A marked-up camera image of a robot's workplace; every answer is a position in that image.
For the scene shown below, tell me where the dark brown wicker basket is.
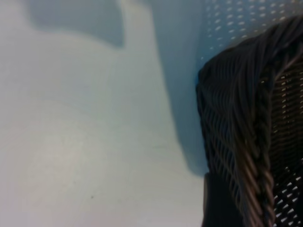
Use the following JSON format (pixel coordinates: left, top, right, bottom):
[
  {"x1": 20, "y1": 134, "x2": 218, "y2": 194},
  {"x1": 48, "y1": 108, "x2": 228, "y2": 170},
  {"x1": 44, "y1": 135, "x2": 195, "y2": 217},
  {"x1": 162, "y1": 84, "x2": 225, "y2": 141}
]
[{"x1": 196, "y1": 15, "x2": 303, "y2": 227}]

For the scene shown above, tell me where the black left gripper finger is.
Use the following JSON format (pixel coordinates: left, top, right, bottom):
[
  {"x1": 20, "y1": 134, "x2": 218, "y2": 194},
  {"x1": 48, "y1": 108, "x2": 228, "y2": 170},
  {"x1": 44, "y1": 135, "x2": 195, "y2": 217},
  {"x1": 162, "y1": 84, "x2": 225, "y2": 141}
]
[{"x1": 201, "y1": 172, "x2": 246, "y2": 227}]

